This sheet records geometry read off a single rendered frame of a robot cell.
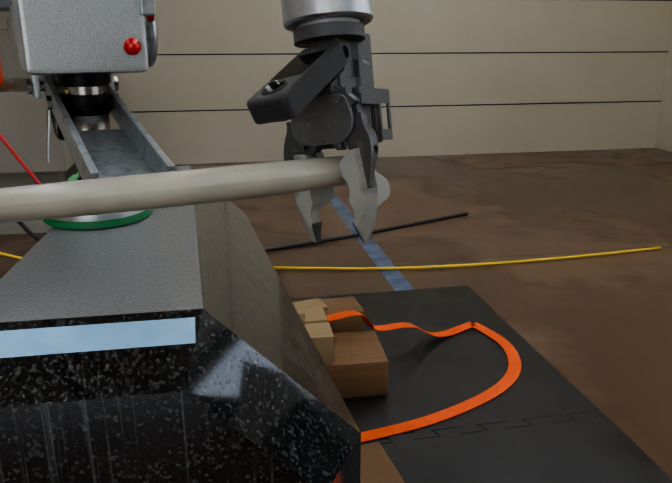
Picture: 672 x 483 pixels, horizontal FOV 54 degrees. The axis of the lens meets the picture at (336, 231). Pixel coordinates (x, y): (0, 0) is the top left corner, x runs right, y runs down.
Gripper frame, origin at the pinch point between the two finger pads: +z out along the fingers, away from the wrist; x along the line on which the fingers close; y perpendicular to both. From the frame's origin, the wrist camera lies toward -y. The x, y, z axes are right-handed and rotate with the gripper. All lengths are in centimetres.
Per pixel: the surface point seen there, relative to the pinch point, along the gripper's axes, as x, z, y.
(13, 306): 54, 9, -3
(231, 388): 26.9, 23.2, 10.6
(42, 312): 48.7, 10.2, -2.2
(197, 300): 33.5, 11.3, 12.6
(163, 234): 62, 4, 33
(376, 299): 113, 58, 200
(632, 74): 75, -66, 693
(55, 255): 68, 5, 14
